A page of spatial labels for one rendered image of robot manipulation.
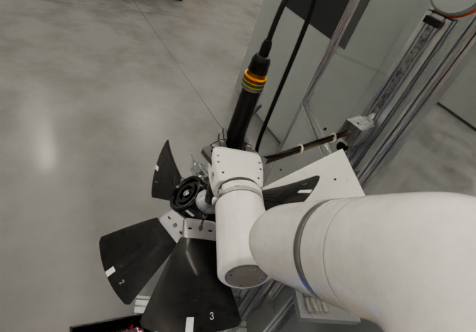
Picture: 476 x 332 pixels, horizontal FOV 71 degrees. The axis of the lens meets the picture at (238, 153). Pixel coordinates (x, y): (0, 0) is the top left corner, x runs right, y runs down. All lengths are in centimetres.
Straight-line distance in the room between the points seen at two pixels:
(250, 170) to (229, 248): 18
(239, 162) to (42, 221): 194
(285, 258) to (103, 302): 186
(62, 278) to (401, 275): 209
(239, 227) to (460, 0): 92
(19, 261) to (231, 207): 187
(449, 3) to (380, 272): 104
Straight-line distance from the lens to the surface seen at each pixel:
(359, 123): 123
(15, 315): 215
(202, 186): 93
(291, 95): 331
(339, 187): 107
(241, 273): 50
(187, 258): 89
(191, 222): 95
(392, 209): 22
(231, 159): 63
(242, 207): 53
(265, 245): 35
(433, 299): 19
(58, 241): 235
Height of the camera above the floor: 192
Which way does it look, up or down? 37 degrees down
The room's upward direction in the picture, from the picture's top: 21 degrees clockwise
